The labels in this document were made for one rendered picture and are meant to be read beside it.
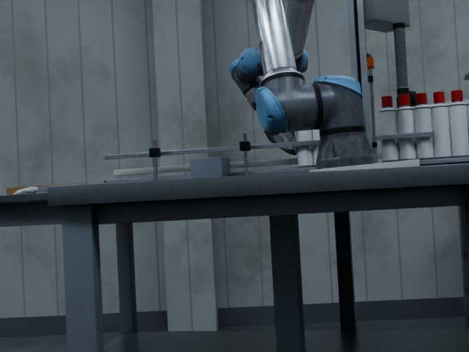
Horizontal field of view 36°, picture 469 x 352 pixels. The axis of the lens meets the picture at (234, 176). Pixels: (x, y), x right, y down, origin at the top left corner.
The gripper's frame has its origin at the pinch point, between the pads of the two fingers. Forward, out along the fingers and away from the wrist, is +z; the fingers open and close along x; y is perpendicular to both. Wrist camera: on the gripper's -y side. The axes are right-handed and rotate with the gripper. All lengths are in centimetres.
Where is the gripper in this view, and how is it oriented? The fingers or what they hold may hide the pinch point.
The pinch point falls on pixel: (292, 151)
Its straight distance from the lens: 232.7
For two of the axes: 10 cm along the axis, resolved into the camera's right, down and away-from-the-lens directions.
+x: -8.1, 5.5, 1.9
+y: 2.4, 0.3, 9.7
